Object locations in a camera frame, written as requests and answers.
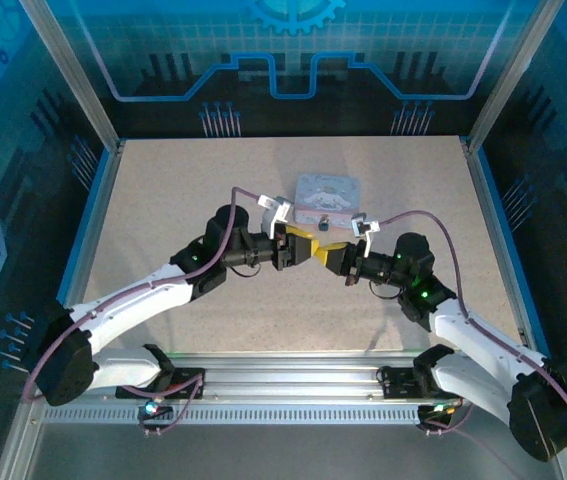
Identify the cartoon print tin box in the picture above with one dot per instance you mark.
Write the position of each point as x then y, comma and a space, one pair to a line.
328, 192

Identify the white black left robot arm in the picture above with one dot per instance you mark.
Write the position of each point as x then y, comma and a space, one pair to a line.
128, 305

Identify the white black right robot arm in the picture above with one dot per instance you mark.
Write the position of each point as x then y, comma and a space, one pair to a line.
483, 345

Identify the small lit circuit board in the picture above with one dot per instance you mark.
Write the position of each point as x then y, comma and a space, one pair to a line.
153, 409
438, 411

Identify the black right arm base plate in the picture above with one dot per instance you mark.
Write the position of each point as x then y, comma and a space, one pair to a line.
398, 382

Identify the aluminium mounting rail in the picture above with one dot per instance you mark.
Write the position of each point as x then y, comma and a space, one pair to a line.
288, 375

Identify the aluminium side rail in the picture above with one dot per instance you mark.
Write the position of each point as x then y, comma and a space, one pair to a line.
98, 215
500, 240

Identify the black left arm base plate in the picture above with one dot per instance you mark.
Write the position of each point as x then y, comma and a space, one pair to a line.
188, 382

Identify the aluminium frame post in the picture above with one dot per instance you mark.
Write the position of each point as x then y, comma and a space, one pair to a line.
78, 75
513, 65

